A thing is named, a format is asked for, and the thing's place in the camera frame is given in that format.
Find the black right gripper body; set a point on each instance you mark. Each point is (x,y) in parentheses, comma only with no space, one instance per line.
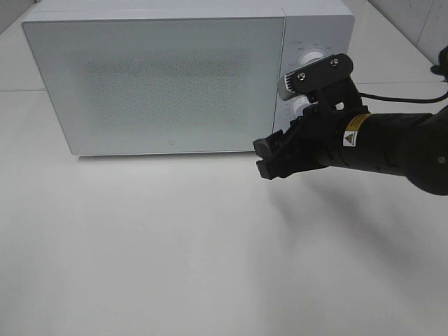
(334,104)

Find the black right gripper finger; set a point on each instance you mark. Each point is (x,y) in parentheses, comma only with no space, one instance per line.
(276,166)
(275,145)

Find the white microwave knob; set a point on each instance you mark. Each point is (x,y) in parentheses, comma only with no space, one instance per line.
(299,105)
(310,56)

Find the white microwave door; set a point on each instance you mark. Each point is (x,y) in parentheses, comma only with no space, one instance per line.
(127,87)

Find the white microwave oven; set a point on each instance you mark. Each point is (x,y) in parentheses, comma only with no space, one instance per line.
(308,25)

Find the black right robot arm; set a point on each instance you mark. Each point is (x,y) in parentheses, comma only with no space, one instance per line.
(413,145)

